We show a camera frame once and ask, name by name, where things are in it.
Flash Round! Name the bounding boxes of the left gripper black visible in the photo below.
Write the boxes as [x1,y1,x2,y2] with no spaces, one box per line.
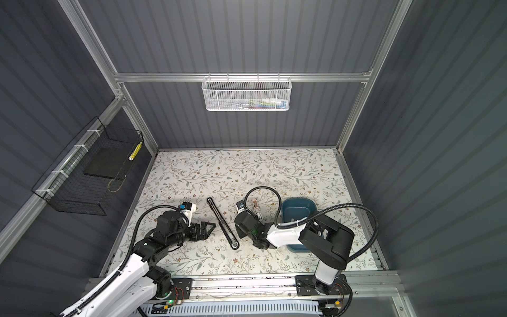
[167,221,215,250]

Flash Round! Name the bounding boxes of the black long stapler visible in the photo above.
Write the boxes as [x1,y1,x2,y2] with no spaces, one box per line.
[206,197,240,250]

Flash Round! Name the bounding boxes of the pink mini stapler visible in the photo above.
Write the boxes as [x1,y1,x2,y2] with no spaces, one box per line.
[252,199,263,221]

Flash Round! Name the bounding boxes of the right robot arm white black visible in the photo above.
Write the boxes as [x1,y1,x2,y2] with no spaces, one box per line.
[234,211,355,285]

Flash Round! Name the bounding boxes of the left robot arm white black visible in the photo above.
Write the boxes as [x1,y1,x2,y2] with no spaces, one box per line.
[60,202,216,316]

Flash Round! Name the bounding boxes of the teal plastic tray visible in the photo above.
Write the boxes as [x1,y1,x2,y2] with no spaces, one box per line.
[280,197,318,253]

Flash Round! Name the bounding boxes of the yellow marker in basket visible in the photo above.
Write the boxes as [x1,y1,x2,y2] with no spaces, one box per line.
[128,141,143,161]

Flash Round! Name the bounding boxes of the black pad in basket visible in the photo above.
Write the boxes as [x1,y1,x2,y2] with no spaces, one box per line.
[84,148,133,180]

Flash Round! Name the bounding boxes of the pens in white basket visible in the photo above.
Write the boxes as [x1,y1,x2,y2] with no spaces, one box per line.
[230,98,289,110]

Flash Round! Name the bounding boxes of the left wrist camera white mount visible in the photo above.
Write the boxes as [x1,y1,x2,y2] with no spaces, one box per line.
[180,202,197,222]

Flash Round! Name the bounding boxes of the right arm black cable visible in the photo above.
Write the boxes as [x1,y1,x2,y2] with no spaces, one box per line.
[243,185,380,263]

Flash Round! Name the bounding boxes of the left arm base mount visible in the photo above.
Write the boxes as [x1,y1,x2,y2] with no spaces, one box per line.
[155,278,194,303]

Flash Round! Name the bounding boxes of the white slotted cable duct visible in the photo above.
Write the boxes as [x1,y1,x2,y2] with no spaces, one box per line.
[131,300,323,316]

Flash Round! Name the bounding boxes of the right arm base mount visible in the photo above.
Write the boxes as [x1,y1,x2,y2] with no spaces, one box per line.
[294,274,353,297]

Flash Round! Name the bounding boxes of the black wire basket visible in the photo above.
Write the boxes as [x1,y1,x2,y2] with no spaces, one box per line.
[32,120,144,216]

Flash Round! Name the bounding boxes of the white wire mesh basket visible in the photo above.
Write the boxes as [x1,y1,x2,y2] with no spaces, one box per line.
[201,80,293,112]

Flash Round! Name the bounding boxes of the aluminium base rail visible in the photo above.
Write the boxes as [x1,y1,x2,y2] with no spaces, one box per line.
[78,271,405,304]

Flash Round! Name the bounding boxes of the aluminium horizontal back rail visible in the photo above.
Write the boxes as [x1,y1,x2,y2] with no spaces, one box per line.
[114,72,371,83]

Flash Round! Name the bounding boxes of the aluminium corner post left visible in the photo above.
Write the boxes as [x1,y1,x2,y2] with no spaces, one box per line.
[58,1,159,157]

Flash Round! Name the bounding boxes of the aluminium corner post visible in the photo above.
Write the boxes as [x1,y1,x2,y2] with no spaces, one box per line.
[58,1,159,157]
[336,0,413,154]

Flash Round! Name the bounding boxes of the aluminium corner post right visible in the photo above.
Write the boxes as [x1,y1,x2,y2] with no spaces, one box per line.
[336,0,413,154]

